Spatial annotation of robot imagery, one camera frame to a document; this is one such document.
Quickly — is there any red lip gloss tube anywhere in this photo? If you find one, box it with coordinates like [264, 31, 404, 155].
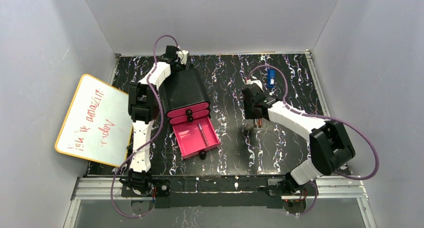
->
[197, 122, 209, 147]

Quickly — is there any pink drawer tray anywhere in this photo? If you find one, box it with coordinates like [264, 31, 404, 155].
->
[172, 117, 221, 159]
[166, 102, 210, 119]

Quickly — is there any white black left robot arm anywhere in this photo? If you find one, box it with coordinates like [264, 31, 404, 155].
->
[119, 45, 189, 196]

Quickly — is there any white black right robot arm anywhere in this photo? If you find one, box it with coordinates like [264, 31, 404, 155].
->
[242, 80, 356, 192]

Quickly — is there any black makeup drawer box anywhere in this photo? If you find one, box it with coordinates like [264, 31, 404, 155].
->
[159, 68, 211, 118]

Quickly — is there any silver capped lipstick tube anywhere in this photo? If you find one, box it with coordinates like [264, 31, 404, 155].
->
[253, 118, 263, 128]

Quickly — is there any blue small bottle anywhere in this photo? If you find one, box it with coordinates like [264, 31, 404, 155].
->
[267, 68, 276, 89]

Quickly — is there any pink middle drawer front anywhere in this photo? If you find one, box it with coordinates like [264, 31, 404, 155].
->
[169, 109, 211, 125]

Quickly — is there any black lower drawer knob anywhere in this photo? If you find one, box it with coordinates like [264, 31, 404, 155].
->
[198, 150, 207, 160]

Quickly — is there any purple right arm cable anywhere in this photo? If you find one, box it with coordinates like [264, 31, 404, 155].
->
[245, 65, 381, 217]

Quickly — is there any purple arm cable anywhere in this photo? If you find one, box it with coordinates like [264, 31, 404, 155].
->
[109, 34, 180, 219]
[245, 65, 381, 217]

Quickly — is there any white board yellow frame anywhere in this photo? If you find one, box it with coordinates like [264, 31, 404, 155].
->
[55, 74, 132, 167]

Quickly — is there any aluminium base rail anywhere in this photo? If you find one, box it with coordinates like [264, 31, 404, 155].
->
[71, 175, 368, 209]

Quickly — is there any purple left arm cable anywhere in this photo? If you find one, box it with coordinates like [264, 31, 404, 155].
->
[109, 34, 180, 219]

